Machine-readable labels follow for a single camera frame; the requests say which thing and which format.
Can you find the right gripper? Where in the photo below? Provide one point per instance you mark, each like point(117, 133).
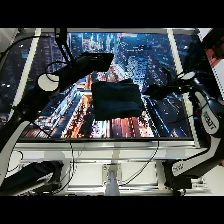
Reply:
point(160, 91)

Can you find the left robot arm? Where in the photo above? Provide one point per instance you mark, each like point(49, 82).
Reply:
point(20, 133)

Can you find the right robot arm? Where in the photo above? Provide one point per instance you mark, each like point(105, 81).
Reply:
point(210, 123)

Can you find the heap of clothes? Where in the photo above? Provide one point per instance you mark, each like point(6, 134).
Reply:
point(216, 40)

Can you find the silver frame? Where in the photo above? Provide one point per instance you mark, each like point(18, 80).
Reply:
point(100, 150)

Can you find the blue jeans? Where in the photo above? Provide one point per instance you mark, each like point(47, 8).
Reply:
point(116, 100)

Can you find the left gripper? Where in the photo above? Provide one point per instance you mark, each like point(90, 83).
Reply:
point(96, 62)

